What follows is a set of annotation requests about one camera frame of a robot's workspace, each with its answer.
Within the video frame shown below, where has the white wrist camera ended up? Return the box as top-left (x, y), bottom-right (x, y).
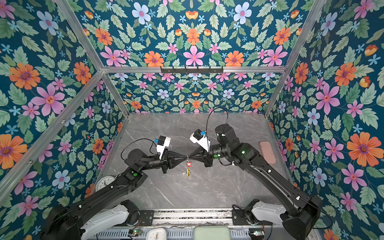
top-left (154, 136), bottom-right (171, 159)
top-left (190, 129), bottom-right (211, 152)

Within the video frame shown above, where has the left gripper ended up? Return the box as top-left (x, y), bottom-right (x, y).
top-left (138, 148), bottom-right (187, 175)

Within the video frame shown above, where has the pale green box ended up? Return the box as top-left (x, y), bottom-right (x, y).
top-left (193, 226), bottom-right (231, 240)

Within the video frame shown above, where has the white clock at front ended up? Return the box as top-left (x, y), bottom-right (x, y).
top-left (146, 228), bottom-right (167, 240)

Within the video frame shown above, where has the black hook rail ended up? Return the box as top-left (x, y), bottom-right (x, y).
top-left (160, 67), bottom-right (224, 74)

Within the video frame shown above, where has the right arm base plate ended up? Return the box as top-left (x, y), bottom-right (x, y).
top-left (232, 209), bottom-right (273, 226)

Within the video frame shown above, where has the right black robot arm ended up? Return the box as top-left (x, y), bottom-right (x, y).
top-left (190, 124), bottom-right (323, 240)

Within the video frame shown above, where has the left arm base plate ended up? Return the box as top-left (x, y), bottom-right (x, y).
top-left (132, 210), bottom-right (155, 227)

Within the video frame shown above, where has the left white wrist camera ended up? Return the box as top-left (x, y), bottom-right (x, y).
top-left (154, 136), bottom-right (171, 159)

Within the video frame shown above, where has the white round alarm clock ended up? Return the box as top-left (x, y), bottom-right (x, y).
top-left (95, 176), bottom-right (115, 192)

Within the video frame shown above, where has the pink eraser case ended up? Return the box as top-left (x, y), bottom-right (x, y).
top-left (259, 141), bottom-right (277, 165)

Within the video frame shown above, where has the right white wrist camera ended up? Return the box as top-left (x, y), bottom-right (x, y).
top-left (190, 129), bottom-right (211, 152)

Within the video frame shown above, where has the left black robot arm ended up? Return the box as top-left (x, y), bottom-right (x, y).
top-left (38, 149), bottom-right (187, 240)

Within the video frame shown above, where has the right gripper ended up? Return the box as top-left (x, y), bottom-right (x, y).
top-left (188, 145), bottom-right (231, 168)

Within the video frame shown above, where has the aluminium front rail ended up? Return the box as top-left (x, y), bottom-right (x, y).
top-left (67, 207), bottom-right (316, 229)

